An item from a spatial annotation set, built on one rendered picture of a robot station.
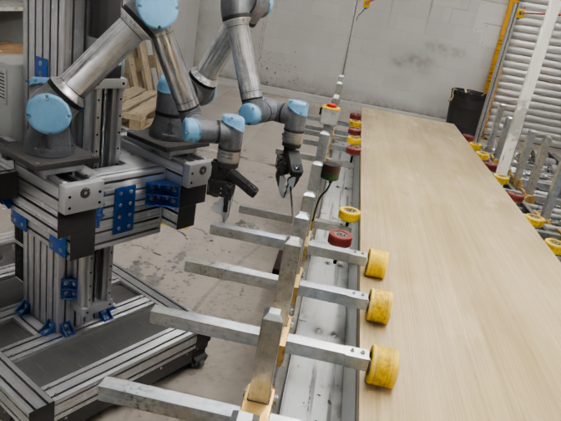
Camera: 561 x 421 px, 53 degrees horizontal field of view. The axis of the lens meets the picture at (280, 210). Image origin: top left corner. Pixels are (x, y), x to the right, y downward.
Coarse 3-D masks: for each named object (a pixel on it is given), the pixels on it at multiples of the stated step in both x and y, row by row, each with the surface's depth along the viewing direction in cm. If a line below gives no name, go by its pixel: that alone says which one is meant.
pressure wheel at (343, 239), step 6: (330, 234) 188; (336, 234) 189; (342, 234) 188; (348, 234) 189; (330, 240) 188; (336, 240) 186; (342, 240) 185; (348, 240) 186; (342, 246) 186; (348, 246) 187
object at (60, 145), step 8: (32, 128) 171; (32, 136) 171; (40, 136) 171; (48, 136) 171; (56, 136) 172; (64, 136) 174; (24, 144) 173; (32, 144) 171; (40, 144) 171; (48, 144) 171; (56, 144) 172; (64, 144) 174; (72, 144) 180; (32, 152) 171; (40, 152) 171; (48, 152) 171; (56, 152) 172; (64, 152) 174; (72, 152) 178
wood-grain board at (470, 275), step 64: (384, 128) 371; (448, 128) 410; (384, 192) 241; (448, 192) 257; (448, 256) 187; (512, 256) 196; (448, 320) 148; (512, 320) 153; (448, 384) 122; (512, 384) 125
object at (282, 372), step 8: (320, 192) 290; (320, 200) 279; (320, 208) 269; (312, 232) 240; (304, 264) 210; (304, 272) 204; (304, 280) 198; (296, 304) 182; (296, 312) 177; (296, 320) 174; (288, 360) 154; (280, 368) 150; (288, 368) 151; (280, 376) 147; (280, 384) 144; (280, 392) 141; (280, 400) 139; (272, 408) 132
